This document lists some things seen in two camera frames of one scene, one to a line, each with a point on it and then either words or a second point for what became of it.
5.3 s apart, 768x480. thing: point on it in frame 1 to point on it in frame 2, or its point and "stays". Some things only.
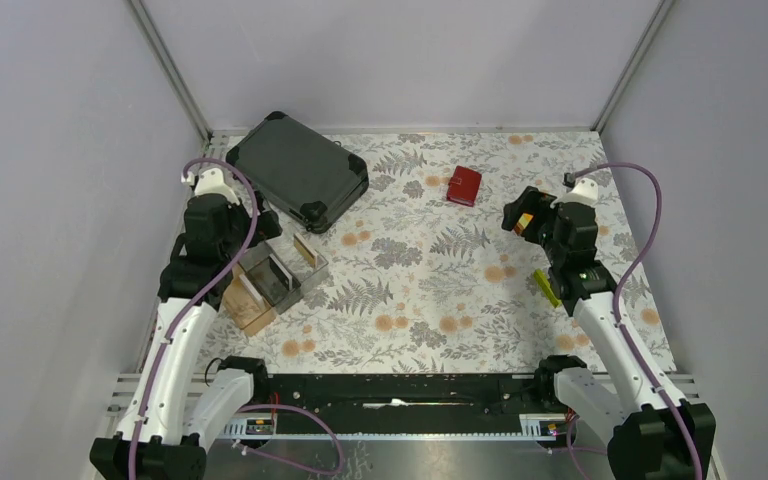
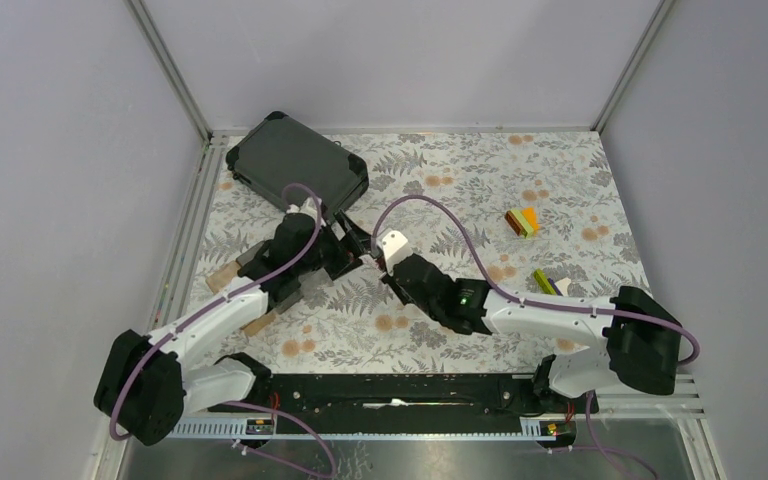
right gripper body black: [538, 204] to [388, 278]
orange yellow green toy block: [523, 222] stays
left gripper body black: [266, 227] to [330, 253]
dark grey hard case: [298, 170] stays
